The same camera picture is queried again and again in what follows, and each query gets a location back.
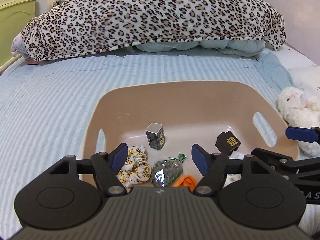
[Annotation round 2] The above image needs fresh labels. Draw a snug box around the black cube box gold print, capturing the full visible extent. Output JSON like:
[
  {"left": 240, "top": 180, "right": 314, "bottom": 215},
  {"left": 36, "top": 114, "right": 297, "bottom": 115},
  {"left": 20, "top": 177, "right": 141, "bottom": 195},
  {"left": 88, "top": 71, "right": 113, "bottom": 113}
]
[{"left": 215, "top": 131, "right": 241, "bottom": 156}]

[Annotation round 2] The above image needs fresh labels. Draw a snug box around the orange cloth item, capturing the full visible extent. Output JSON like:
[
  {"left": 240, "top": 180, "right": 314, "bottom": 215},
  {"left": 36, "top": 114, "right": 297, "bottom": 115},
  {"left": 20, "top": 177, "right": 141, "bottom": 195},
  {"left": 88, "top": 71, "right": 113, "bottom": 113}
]
[{"left": 172, "top": 175, "right": 197, "bottom": 191}]

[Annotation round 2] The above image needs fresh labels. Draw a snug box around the sunflower print scrunchie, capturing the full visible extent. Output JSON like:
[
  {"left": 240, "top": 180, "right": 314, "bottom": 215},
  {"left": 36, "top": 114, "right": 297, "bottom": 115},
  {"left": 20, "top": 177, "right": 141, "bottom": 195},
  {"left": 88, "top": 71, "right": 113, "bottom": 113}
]
[{"left": 117, "top": 145, "right": 151, "bottom": 190}]

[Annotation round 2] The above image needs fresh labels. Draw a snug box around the green dried tea packet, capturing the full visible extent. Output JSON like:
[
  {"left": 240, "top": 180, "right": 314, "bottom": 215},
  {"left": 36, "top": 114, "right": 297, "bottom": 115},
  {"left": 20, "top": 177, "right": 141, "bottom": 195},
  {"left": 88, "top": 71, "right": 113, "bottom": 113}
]
[{"left": 151, "top": 153, "right": 188, "bottom": 187}]

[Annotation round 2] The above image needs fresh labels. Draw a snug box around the small blue printed box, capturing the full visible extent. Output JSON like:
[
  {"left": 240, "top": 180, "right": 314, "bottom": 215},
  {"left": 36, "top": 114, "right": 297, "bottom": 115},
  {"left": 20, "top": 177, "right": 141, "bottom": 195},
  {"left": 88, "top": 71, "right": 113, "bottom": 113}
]
[{"left": 145, "top": 122, "right": 165, "bottom": 151}]

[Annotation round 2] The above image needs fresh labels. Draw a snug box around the white fluffy plush toy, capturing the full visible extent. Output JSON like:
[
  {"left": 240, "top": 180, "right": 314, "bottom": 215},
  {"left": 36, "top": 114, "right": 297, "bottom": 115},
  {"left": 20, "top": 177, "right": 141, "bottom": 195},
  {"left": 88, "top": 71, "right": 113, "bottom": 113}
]
[{"left": 277, "top": 87, "right": 319, "bottom": 158}]

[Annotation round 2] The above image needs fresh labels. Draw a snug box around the beige plastic storage basket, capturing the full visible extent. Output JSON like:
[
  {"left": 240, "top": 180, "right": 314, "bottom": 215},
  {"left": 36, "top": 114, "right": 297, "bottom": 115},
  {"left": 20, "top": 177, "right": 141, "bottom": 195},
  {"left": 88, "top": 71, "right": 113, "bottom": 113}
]
[{"left": 82, "top": 80, "right": 300, "bottom": 188}]

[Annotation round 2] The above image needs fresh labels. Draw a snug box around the white pillow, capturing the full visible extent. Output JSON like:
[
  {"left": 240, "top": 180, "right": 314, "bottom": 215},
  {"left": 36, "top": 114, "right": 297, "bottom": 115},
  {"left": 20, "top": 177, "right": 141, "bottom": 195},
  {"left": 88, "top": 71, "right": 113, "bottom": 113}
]
[{"left": 271, "top": 45, "right": 320, "bottom": 94}]

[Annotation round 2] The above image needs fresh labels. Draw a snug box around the striped light blue bedsheet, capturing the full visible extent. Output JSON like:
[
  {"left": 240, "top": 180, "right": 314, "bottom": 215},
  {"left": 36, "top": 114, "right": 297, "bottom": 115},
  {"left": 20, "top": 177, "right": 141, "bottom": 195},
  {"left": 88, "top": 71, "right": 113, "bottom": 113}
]
[{"left": 1, "top": 48, "right": 303, "bottom": 239}]

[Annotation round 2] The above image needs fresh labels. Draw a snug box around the teal quilted duvet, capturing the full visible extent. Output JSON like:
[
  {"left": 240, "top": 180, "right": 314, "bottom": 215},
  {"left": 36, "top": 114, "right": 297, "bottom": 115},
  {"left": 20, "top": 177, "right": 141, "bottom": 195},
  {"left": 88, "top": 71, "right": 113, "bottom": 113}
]
[{"left": 135, "top": 40, "right": 266, "bottom": 57}]

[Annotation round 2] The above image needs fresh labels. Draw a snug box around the leopard print blanket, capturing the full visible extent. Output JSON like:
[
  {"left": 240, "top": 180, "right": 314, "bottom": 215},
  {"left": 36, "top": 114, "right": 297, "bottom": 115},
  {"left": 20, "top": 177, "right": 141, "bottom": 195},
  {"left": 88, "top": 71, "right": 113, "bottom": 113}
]
[{"left": 21, "top": 0, "right": 286, "bottom": 61}]

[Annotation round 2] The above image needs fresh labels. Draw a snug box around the green plastic storage bin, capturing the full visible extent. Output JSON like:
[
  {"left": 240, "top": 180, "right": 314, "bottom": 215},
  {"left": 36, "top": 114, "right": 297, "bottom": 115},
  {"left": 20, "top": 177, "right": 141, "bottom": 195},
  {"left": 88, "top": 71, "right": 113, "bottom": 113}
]
[{"left": 1, "top": 0, "right": 36, "bottom": 67}]

